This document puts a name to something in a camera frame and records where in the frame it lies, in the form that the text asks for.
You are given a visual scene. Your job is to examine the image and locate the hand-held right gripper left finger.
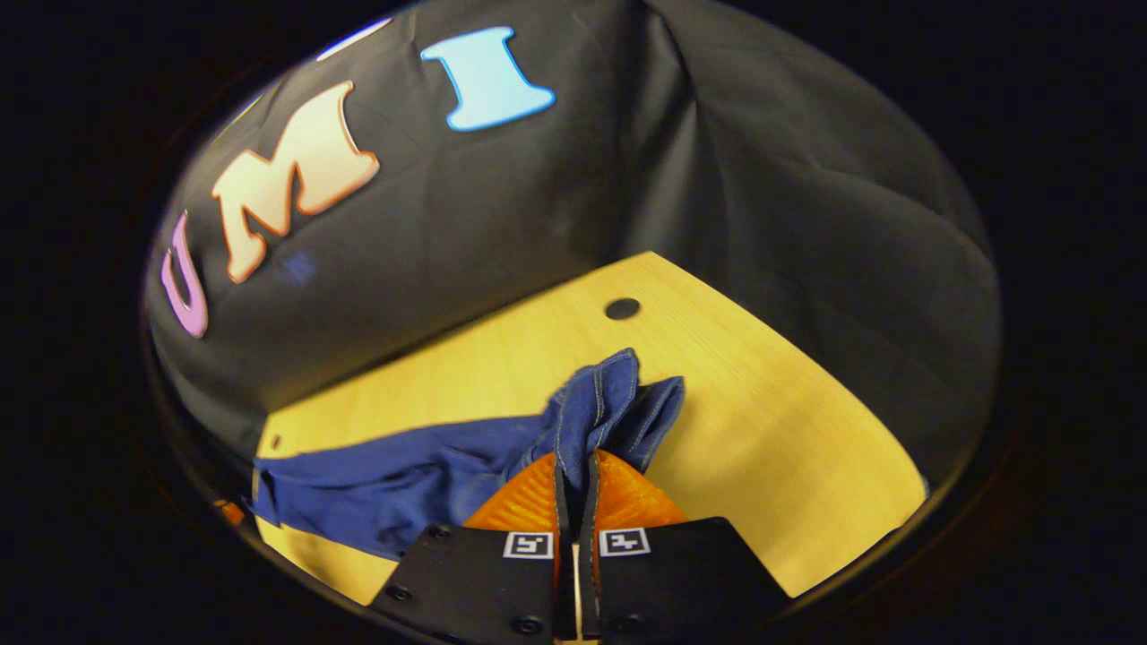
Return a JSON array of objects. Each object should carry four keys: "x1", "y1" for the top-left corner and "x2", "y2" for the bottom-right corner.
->
[{"x1": 367, "y1": 451, "x2": 574, "y2": 642}]

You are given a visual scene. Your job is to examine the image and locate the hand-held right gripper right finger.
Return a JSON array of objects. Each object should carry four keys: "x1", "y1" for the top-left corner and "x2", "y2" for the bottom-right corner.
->
[{"x1": 578, "y1": 450, "x2": 795, "y2": 641}]

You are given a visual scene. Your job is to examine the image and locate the blue jeans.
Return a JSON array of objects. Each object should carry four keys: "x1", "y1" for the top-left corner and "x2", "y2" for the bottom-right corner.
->
[{"x1": 246, "y1": 348, "x2": 687, "y2": 562}]

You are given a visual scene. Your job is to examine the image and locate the black backdrop cloth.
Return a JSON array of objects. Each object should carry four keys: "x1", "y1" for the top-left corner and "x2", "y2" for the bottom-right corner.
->
[{"x1": 143, "y1": 0, "x2": 1001, "y2": 504}]

